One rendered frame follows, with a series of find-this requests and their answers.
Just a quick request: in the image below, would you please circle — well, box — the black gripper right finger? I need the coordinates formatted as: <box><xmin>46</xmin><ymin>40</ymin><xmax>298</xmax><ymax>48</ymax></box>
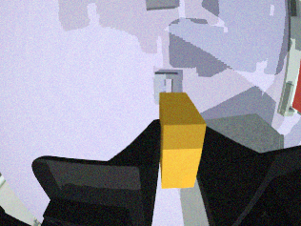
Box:
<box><xmin>196</xmin><ymin>125</ymin><xmax>301</xmax><ymax>226</ymax></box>

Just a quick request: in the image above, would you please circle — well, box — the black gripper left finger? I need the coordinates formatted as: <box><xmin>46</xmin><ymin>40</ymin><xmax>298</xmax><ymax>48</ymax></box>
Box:
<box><xmin>31</xmin><ymin>120</ymin><xmax>161</xmax><ymax>226</ymax></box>

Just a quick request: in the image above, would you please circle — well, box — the yellow rectangular block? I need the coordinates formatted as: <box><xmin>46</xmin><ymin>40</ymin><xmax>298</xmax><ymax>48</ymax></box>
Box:
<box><xmin>159</xmin><ymin>92</ymin><xmax>208</xmax><ymax>189</ymax></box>

